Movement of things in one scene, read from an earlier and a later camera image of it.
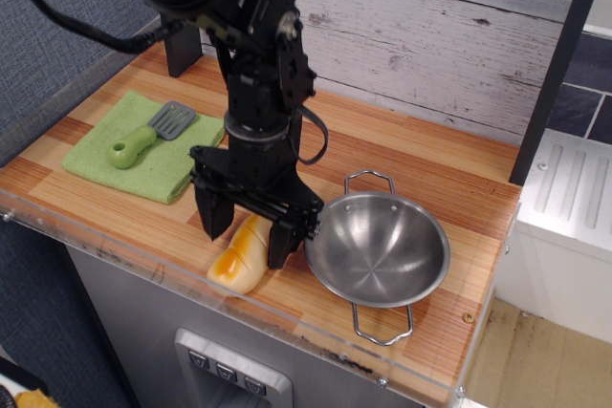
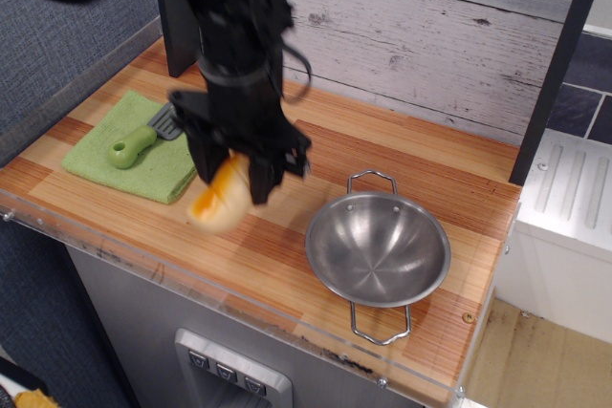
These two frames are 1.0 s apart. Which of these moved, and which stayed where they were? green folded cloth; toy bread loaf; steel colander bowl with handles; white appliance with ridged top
Moved: toy bread loaf
Stayed: steel colander bowl with handles; white appliance with ridged top; green folded cloth
